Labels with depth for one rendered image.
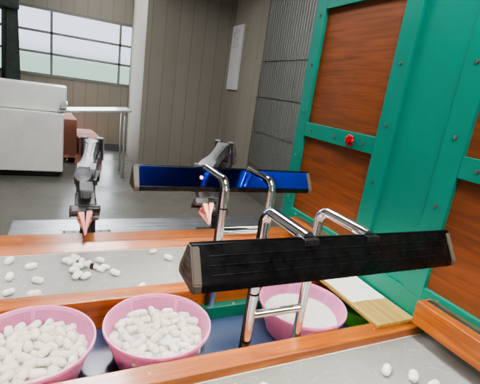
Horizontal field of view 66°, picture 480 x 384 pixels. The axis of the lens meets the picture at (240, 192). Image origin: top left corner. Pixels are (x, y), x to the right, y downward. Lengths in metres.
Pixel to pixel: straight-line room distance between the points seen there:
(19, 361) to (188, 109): 5.35
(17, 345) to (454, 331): 1.05
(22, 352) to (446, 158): 1.17
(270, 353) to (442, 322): 0.47
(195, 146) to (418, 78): 5.14
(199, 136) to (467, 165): 5.31
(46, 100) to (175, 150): 2.03
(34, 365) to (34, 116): 4.35
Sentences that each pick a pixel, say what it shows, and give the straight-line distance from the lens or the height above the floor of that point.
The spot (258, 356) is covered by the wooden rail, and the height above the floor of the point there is 0.76.
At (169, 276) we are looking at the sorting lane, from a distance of 1.26.
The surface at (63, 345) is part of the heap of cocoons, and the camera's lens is 1.00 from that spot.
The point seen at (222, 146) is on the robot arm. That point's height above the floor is 1.11.
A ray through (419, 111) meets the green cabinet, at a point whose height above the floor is 1.37.
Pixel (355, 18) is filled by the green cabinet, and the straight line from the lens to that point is 1.58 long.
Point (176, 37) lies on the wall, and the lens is 6.01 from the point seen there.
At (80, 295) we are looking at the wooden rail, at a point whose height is 0.77.
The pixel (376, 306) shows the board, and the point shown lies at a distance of 1.26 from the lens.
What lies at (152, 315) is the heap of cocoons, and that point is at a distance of 1.08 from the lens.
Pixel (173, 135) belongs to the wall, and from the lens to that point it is 6.04.
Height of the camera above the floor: 1.35
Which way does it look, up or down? 15 degrees down
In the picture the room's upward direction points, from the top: 8 degrees clockwise
